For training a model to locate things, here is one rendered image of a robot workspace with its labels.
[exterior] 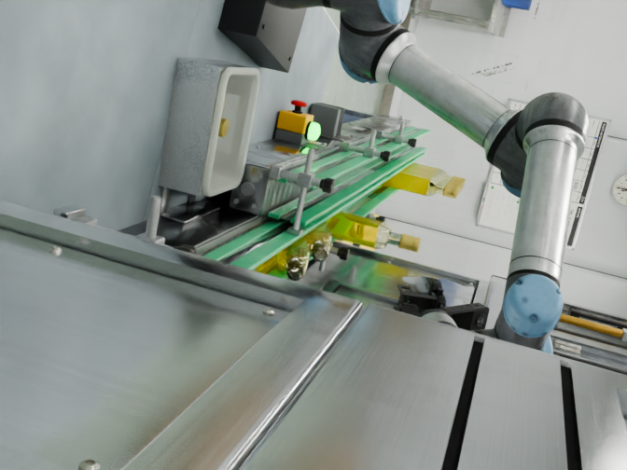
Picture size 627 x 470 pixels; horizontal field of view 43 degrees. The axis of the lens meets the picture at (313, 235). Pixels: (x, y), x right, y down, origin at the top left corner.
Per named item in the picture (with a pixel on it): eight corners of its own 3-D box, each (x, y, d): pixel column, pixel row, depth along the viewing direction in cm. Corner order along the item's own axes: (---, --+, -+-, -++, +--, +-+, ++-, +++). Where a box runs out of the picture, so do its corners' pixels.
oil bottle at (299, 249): (273, 245, 169) (276, 277, 149) (278, 220, 168) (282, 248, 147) (299, 250, 170) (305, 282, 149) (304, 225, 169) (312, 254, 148)
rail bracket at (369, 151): (338, 150, 208) (387, 162, 205) (343, 123, 206) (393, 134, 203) (341, 149, 211) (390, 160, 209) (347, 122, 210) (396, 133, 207)
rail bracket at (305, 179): (258, 226, 154) (319, 241, 151) (274, 141, 149) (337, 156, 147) (263, 223, 156) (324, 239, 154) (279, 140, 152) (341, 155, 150)
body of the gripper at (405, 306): (397, 281, 141) (409, 306, 130) (443, 287, 142) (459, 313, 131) (388, 320, 143) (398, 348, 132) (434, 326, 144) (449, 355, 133)
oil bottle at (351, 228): (298, 228, 186) (385, 252, 181) (302, 205, 184) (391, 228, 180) (304, 224, 191) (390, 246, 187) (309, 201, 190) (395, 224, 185)
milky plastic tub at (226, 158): (160, 186, 137) (205, 199, 135) (179, 57, 132) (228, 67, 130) (200, 175, 153) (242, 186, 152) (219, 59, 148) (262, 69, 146)
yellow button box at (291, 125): (271, 138, 192) (300, 145, 191) (277, 107, 191) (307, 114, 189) (281, 136, 199) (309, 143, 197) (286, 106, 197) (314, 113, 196)
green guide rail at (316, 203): (267, 216, 158) (305, 227, 156) (268, 212, 157) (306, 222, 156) (407, 145, 323) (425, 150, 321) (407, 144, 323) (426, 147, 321)
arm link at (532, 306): (606, 67, 129) (578, 332, 104) (588, 112, 138) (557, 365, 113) (535, 54, 131) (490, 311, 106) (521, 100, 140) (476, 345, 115)
